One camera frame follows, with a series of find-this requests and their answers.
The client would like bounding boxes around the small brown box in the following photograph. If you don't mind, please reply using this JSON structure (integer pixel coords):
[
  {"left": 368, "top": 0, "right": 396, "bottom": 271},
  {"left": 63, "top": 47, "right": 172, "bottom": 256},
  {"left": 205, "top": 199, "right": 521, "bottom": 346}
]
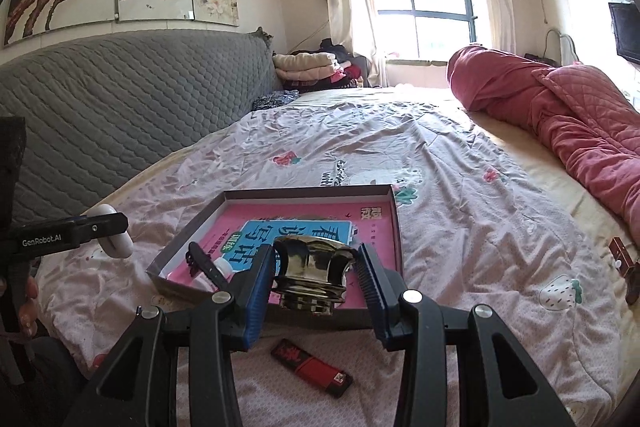
[{"left": 609, "top": 236, "right": 640, "bottom": 306}]

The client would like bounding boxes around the shiny metal drain stopper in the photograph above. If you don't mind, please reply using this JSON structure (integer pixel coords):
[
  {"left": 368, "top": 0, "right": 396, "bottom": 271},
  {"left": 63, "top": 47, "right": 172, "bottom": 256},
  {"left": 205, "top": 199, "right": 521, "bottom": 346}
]
[{"left": 270, "top": 237, "right": 358, "bottom": 312}]

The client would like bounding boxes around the white round plastic object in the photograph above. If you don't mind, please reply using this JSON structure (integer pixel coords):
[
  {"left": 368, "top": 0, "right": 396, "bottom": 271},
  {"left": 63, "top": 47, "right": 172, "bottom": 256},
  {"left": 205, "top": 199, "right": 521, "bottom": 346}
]
[{"left": 95, "top": 204, "right": 133, "bottom": 259}]

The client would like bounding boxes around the black hair clip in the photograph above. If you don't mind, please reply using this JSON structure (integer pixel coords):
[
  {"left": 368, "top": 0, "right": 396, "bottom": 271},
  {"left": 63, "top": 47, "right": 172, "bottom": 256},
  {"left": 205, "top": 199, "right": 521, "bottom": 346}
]
[{"left": 186, "top": 241, "right": 228, "bottom": 293}]

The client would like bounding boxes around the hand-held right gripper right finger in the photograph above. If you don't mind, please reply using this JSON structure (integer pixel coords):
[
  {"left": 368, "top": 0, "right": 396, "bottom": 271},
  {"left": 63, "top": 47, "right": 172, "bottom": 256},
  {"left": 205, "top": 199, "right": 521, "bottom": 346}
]
[{"left": 357, "top": 243, "right": 576, "bottom": 427}]

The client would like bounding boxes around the cream bed sheet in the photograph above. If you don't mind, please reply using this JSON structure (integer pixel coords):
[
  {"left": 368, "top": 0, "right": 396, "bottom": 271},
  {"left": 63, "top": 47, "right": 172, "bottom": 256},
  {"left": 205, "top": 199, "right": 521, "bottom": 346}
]
[{"left": 80, "top": 87, "right": 640, "bottom": 358}]

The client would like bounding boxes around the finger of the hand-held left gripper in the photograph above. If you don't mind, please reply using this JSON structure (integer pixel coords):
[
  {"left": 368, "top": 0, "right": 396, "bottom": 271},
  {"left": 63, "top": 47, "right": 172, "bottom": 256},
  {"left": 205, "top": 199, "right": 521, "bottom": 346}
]
[{"left": 75, "top": 213, "right": 129, "bottom": 249}]

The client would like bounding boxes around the dark clothing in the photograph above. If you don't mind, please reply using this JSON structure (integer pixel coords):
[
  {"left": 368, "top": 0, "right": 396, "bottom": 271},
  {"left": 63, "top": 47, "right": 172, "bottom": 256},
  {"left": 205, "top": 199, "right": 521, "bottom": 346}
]
[{"left": 20, "top": 334, "right": 88, "bottom": 395}]

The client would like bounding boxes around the pink book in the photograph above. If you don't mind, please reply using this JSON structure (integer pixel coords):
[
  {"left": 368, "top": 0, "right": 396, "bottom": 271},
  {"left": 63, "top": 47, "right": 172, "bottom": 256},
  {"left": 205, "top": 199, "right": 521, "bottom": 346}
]
[{"left": 165, "top": 202, "right": 401, "bottom": 310}]

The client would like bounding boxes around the black television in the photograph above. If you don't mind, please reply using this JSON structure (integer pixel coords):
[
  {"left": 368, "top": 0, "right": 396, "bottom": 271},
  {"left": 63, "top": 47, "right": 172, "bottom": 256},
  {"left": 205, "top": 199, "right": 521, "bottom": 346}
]
[{"left": 608, "top": 2, "right": 640, "bottom": 65}]

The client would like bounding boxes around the pile of dark clothes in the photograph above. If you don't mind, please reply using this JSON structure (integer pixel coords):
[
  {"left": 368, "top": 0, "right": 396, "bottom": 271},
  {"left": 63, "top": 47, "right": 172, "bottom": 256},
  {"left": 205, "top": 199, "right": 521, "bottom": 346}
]
[{"left": 282, "top": 38, "right": 373, "bottom": 90}]

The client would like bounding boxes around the white metal frame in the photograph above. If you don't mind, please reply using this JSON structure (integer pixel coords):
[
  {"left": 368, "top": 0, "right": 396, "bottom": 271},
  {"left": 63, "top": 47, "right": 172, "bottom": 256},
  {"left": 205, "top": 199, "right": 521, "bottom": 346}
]
[{"left": 544, "top": 28, "right": 577, "bottom": 68}]

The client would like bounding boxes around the beige folded blanket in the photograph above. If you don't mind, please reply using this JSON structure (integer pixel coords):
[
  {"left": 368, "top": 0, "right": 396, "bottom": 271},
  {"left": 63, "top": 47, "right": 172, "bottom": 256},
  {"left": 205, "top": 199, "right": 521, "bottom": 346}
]
[{"left": 272, "top": 53, "right": 341, "bottom": 82}]

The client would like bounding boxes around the person's left hand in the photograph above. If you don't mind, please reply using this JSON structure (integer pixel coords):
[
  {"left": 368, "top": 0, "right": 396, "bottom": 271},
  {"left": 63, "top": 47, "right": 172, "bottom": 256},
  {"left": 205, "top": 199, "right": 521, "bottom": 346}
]
[{"left": 15, "top": 274, "right": 40, "bottom": 340}]

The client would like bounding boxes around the pink printed blanket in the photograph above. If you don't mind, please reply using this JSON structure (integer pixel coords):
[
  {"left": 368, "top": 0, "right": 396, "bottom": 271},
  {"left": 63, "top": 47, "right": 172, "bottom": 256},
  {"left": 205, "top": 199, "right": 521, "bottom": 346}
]
[{"left": 35, "top": 99, "right": 626, "bottom": 427}]

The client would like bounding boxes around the grey quilted headboard cover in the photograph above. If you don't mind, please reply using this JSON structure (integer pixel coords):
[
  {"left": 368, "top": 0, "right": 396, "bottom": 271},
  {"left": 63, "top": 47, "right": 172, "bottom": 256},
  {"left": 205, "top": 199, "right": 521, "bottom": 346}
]
[{"left": 0, "top": 29, "right": 281, "bottom": 228}]

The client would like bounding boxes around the small white bottle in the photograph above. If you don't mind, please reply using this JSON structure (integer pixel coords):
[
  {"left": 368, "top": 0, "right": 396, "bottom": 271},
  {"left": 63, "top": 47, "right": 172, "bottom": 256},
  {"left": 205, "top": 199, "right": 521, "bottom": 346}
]
[{"left": 192, "top": 257, "right": 237, "bottom": 294}]

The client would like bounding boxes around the red black lighter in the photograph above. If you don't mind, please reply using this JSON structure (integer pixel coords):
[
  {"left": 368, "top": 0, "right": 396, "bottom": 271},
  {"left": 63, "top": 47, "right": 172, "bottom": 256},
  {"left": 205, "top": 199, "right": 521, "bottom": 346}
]
[{"left": 270, "top": 338, "right": 354, "bottom": 400}]

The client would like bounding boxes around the red quilt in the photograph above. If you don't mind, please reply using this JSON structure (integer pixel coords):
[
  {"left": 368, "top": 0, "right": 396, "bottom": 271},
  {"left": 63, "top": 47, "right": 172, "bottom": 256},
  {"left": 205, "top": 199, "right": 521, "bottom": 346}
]
[{"left": 446, "top": 45, "right": 640, "bottom": 233}]

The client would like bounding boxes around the shallow cardboard box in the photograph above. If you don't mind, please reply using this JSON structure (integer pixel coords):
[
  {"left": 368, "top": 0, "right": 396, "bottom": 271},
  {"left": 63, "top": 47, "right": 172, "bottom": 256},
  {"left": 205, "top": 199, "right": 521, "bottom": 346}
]
[{"left": 146, "top": 184, "right": 405, "bottom": 315}]

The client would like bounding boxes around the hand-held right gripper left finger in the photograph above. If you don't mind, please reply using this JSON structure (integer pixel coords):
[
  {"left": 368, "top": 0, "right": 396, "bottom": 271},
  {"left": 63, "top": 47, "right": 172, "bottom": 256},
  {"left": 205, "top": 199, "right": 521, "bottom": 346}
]
[{"left": 65, "top": 251, "right": 277, "bottom": 427}]

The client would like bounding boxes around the dark patterned cloth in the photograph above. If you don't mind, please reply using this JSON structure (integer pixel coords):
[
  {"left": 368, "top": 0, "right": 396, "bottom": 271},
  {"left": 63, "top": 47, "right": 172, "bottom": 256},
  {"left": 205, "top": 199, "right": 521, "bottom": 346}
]
[{"left": 251, "top": 89, "right": 301, "bottom": 112}]

